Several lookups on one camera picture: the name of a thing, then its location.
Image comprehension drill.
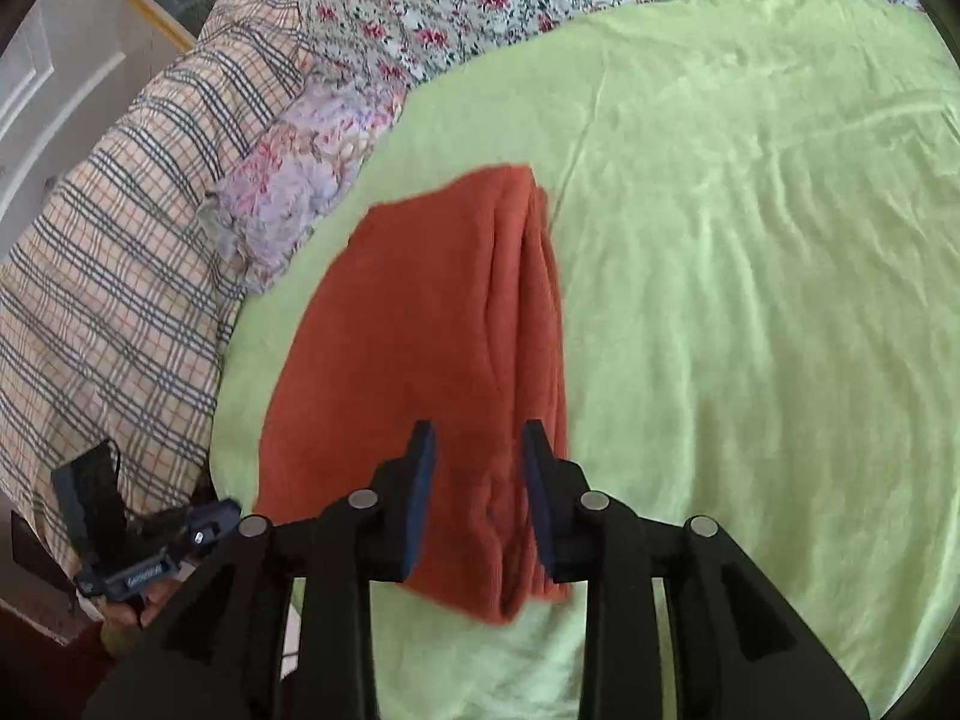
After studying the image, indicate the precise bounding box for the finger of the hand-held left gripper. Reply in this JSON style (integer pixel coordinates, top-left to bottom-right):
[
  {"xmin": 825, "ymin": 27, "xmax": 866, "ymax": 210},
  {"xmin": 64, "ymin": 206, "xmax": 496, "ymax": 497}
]
[
  {"xmin": 184, "ymin": 499, "xmax": 242, "ymax": 550},
  {"xmin": 51, "ymin": 441, "xmax": 130, "ymax": 567}
]

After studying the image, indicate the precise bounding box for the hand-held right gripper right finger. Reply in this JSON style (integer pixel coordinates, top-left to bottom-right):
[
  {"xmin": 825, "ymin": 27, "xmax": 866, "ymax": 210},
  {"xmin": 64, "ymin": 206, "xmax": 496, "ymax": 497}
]
[{"xmin": 521, "ymin": 420, "xmax": 871, "ymax": 720}]

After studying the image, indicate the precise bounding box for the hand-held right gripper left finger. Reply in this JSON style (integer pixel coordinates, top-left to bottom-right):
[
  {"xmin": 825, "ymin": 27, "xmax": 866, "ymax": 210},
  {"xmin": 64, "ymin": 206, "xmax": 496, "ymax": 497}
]
[{"xmin": 82, "ymin": 420, "xmax": 437, "ymax": 720}]

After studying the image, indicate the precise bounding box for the orange knitted sweater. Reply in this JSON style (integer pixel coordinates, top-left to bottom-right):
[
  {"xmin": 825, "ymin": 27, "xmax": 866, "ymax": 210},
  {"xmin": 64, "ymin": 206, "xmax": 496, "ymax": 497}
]
[{"xmin": 255, "ymin": 163, "xmax": 575, "ymax": 627}]

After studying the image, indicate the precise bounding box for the person's left hand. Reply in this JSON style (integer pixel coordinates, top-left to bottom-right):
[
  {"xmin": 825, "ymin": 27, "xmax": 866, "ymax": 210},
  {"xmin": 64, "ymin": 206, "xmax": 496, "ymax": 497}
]
[{"xmin": 101, "ymin": 583, "xmax": 182, "ymax": 635}]

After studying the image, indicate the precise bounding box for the plaid blanket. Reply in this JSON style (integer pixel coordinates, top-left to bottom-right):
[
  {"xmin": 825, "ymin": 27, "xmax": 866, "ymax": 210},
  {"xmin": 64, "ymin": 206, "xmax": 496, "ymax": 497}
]
[{"xmin": 0, "ymin": 0, "xmax": 316, "ymax": 541}]

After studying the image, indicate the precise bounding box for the light green bed sheet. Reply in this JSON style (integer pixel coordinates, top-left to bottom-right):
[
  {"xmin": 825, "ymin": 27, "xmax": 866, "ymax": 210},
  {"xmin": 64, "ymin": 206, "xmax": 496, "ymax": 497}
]
[{"xmin": 210, "ymin": 0, "xmax": 960, "ymax": 720}]

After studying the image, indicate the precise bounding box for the purple floral pillow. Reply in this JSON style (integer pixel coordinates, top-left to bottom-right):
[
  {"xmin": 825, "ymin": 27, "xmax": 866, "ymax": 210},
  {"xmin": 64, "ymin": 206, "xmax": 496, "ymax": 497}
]
[{"xmin": 202, "ymin": 79, "xmax": 410, "ymax": 297}]

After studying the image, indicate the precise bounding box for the white panelled door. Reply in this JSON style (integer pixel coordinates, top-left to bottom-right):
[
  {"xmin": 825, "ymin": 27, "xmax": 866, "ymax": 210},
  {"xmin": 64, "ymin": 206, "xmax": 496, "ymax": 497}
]
[{"xmin": 0, "ymin": 0, "xmax": 128, "ymax": 226}]

